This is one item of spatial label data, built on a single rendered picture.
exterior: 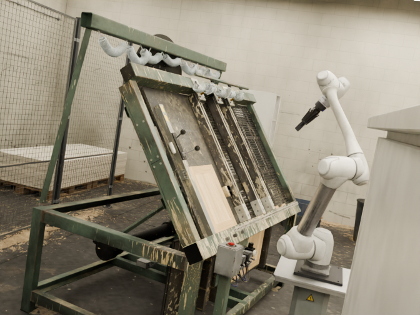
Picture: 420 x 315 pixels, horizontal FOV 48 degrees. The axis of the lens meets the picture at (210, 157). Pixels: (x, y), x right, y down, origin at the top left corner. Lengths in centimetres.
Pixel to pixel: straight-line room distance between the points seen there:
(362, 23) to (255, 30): 185
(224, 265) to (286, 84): 612
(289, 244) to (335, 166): 60
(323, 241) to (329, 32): 597
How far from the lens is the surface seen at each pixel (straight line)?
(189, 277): 292
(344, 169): 273
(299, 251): 300
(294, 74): 859
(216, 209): 329
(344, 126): 294
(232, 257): 276
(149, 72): 320
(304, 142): 853
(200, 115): 368
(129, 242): 311
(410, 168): 49
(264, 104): 720
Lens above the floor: 173
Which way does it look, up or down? 6 degrees down
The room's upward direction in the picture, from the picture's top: 9 degrees clockwise
